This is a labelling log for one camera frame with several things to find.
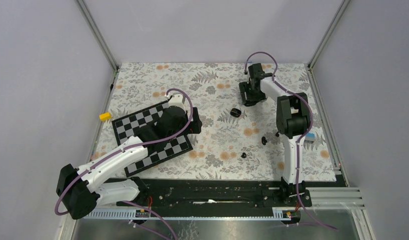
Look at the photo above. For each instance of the blue white eraser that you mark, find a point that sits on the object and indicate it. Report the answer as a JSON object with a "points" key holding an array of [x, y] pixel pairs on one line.
{"points": [[310, 137]]}

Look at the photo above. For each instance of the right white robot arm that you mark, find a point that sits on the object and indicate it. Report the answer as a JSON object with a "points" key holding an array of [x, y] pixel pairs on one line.
{"points": [[293, 116]]}

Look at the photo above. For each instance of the yellow block left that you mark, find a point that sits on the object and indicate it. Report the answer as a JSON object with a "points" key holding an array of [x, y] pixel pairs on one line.
{"points": [[105, 116]]}

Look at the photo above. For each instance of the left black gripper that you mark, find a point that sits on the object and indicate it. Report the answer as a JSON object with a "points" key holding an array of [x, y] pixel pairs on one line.
{"points": [[195, 127]]}

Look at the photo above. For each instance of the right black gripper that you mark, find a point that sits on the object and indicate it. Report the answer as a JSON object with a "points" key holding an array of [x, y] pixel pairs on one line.
{"points": [[243, 88]]}

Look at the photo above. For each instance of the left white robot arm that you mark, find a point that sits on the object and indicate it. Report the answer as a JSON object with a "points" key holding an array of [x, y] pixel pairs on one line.
{"points": [[101, 181]]}

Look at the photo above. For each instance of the black earbud charging case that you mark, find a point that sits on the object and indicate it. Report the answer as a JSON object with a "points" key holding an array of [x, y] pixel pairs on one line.
{"points": [[235, 112]]}

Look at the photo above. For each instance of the black white checkerboard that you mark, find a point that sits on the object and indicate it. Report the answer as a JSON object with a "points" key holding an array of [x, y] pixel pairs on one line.
{"points": [[128, 125]]}

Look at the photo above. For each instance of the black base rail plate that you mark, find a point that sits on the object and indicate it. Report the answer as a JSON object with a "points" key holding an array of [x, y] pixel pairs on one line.
{"points": [[218, 198]]}

